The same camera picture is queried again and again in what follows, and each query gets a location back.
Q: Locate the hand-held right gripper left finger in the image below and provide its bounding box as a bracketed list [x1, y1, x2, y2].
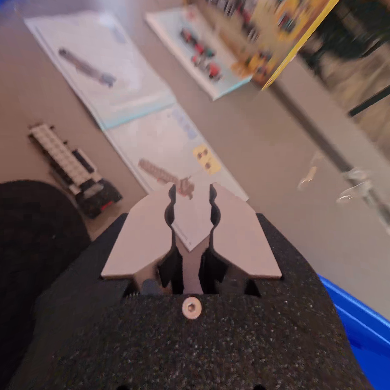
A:
[101, 182, 184, 295]

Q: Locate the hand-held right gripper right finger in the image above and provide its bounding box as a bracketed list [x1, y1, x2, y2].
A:
[199, 182, 283, 294]

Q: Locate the grey and black lego build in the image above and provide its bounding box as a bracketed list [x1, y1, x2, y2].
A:
[28, 123, 123, 219]

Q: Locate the blue plastic bin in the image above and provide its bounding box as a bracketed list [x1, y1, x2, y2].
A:
[317, 274, 390, 390]

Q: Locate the open lego instruction booklet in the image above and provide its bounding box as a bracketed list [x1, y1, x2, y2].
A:
[24, 11, 250, 253]

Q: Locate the closed lego instruction booklet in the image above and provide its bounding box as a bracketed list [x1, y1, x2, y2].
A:
[145, 4, 253, 101]

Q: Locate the yellow lego set box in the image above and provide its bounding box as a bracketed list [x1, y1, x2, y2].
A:
[186, 0, 340, 90]

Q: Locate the black padded chair armrest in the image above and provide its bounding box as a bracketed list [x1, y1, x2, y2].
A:
[0, 180, 92, 390]

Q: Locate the clear plastic bag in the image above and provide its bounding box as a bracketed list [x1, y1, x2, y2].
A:
[297, 151, 374, 205]

